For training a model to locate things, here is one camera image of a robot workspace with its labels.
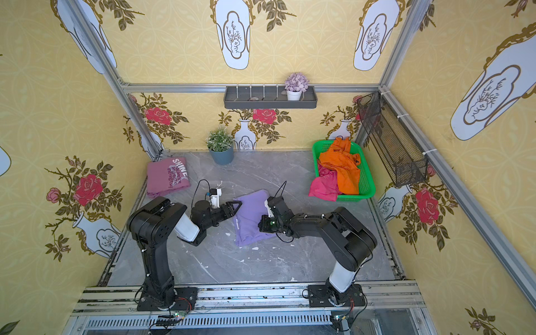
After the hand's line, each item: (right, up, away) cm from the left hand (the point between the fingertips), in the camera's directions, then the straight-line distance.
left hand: (241, 207), depth 96 cm
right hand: (+8, -8, -5) cm, 12 cm away
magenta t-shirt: (+38, +10, -2) cm, 39 cm away
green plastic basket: (+59, +9, +2) cm, 59 cm away
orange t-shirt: (+49, +23, +11) cm, 55 cm away
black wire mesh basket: (+69, +18, -10) cm, 72 cm away
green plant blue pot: (-12, +31, +10) cm, 35 cm away
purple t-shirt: (+3, -5, -3) cm, 7 cm away
